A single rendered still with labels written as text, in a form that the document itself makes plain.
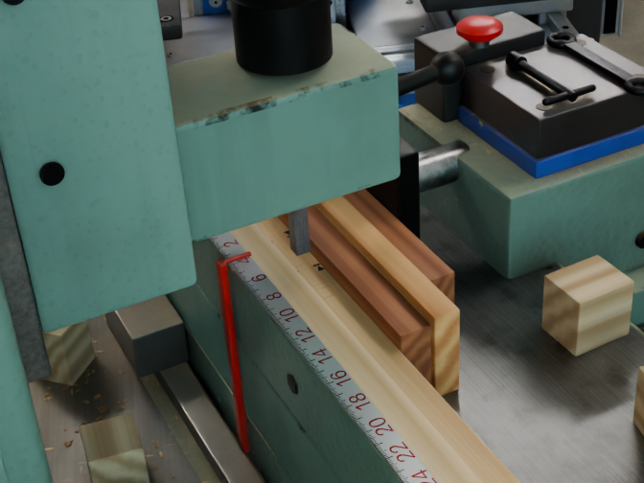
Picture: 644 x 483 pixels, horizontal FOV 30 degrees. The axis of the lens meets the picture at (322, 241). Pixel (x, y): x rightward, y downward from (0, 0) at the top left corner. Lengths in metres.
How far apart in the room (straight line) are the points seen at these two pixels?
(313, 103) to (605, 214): 0.24
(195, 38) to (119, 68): 1.01
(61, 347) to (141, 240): 0.29
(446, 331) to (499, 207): 0.12
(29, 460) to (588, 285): 0.32
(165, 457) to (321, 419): 0.20
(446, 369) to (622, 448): 0.10
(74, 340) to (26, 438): 0.30
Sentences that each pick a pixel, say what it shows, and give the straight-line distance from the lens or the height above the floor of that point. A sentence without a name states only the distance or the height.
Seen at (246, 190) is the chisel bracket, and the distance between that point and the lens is 0.62.
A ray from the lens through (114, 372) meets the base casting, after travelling 0.87.
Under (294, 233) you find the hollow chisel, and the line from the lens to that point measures 0.69.
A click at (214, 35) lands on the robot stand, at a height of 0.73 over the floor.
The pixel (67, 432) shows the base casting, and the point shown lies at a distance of 0.83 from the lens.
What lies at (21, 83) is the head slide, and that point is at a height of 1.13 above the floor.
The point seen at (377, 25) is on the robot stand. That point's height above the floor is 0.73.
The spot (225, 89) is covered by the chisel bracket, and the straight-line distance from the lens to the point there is 0.62.
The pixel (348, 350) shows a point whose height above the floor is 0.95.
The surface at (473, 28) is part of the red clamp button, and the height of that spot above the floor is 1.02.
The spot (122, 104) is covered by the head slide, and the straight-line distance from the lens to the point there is 0.53.
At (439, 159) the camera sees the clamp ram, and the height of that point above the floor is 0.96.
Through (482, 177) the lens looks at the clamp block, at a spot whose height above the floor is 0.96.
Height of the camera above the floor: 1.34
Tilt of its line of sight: 34 degrees down
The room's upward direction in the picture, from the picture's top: 4 degrees counter-clockwise
